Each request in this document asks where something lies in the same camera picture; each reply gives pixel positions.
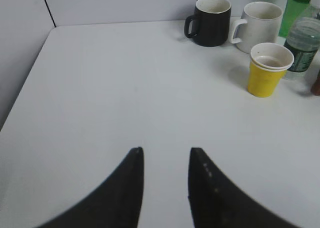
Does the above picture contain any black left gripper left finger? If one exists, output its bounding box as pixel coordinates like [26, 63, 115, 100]
[42, 147, 144, 228]

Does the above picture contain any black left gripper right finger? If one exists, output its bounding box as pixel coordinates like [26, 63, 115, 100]
[188, 147, 294, 228]

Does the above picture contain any yellow paper cup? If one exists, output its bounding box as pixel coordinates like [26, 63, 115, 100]
[247, 42, 294, 98]

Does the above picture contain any brown coffee bottle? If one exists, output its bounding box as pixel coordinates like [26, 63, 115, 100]
[310, 71, 320, 96]

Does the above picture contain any black ceramic mug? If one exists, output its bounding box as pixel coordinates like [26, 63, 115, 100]
[184, 0, 232, 47]

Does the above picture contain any white ceramic mug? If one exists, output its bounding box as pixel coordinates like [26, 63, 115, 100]
[228, 1, 284, 54]

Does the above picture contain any clear water bottle green label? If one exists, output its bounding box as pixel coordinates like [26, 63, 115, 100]
[283, 0, 320, 80]

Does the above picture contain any green soda bottle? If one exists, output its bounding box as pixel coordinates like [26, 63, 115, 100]
[278, 0, 310, 38]

